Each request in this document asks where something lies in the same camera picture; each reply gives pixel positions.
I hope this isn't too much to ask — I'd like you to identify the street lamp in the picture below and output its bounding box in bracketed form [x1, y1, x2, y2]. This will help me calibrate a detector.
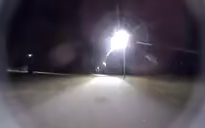
[101, 61, 108, 73]
[108, 28, 132, 80]

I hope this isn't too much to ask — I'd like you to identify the pale paved path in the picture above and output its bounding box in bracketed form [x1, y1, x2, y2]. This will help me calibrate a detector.
[21, 74, 173, 128]

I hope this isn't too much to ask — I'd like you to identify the pale road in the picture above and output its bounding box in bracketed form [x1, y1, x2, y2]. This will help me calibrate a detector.
[5, 68, 73, 76]

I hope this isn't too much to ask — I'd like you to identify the dim grass strip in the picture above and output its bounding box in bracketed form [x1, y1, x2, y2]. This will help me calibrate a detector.
[125, 75, 205, 113]
[1, 73, 95, 113]

